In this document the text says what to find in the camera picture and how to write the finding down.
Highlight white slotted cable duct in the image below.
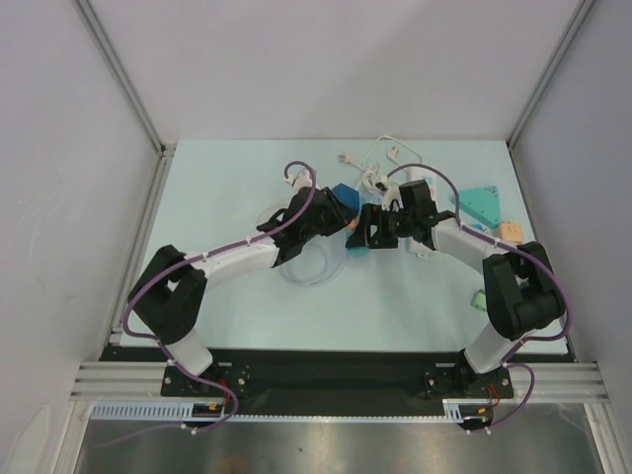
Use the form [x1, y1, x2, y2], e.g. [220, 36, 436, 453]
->
[90, 401, 490, 424]

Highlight white power strip cord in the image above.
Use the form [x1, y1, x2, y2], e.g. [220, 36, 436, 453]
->
[364, 135, 426, 172]

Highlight dark blue cube adapter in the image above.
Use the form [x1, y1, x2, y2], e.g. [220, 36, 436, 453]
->
[331, 183, 360, 216]

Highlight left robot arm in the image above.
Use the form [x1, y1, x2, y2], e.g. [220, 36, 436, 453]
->
[125, 184, 359, 395]

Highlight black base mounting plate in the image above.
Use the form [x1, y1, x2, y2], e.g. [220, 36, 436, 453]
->
[98, 345, 517, 419]

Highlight white coiled power cord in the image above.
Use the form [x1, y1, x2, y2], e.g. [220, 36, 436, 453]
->
[336, 152, 391, 197]

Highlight beige cube plug adapter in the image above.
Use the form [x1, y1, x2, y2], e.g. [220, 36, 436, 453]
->
[496, 222, 524, 245]

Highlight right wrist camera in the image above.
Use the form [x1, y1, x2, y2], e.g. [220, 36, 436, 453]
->
[375, 179, 403, 211]

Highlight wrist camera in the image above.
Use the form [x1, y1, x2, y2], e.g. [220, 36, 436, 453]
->
[375, 179, 403, 211]
[284, 167, 314, 192]

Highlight teal triangular power strip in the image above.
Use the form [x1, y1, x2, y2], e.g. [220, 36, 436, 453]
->
[450, 186, 502, 229]

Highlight white multicolour power strip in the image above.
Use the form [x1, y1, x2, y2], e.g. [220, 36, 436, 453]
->
[408, 167, 436, 258]

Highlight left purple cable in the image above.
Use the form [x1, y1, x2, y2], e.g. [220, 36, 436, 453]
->
[93, 160, 317, 448]

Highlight light blue power cord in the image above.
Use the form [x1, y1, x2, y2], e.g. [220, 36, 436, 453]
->
[276, 244, 347, 286]

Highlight green small plug adapter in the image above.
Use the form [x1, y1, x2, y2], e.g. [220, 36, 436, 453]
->
[470, 289, 487, 312]

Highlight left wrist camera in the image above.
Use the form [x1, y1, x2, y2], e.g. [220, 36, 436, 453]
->
[284, 167, 314, 192]

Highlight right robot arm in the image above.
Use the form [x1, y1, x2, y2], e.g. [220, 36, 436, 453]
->
[346, 180, 567, 396]

